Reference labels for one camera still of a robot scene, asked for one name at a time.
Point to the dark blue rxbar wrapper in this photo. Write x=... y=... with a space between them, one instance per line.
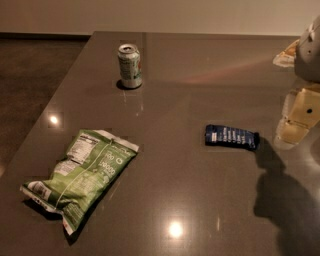
x=220 y=135

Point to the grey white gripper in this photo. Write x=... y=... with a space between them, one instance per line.
x=309 y=55

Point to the green soda can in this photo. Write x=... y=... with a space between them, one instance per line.
x=130 y=66

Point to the green chip bag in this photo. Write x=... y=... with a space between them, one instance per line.
x=93 y=160

